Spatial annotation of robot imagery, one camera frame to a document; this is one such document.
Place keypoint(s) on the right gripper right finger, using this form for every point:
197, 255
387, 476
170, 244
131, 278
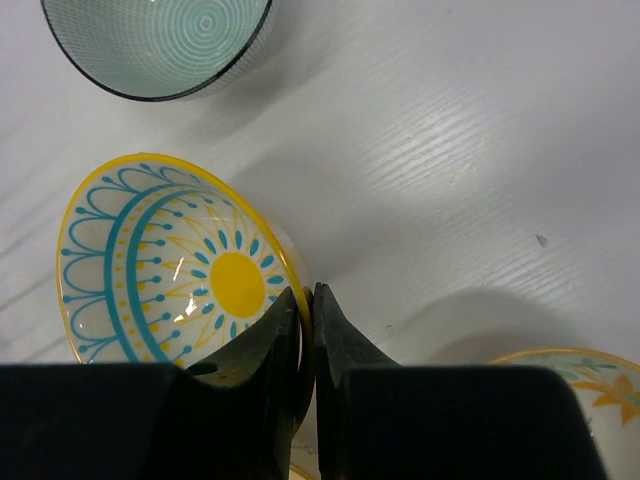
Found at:
377, 419

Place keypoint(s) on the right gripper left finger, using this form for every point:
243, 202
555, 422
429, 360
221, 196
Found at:
229, 416

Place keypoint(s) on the yellow blue sun bowl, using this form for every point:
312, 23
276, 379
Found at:
158, 260

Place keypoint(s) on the leaf patterned white bowl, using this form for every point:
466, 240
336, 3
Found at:
607, 388

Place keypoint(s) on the tan orange bowl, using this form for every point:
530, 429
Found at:
297, 473

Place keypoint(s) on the teal ceramic bowl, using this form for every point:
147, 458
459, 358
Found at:
161, 50

